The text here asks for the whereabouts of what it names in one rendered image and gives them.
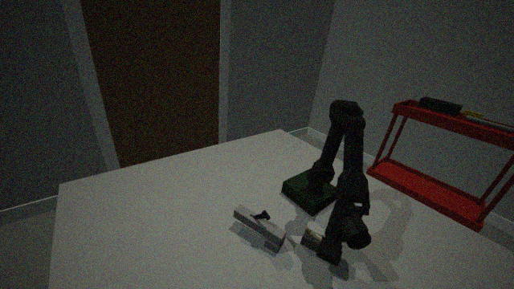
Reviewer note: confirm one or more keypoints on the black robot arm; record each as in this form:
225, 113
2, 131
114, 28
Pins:
352, 185

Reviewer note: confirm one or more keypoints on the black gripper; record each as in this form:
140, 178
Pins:
330, 248

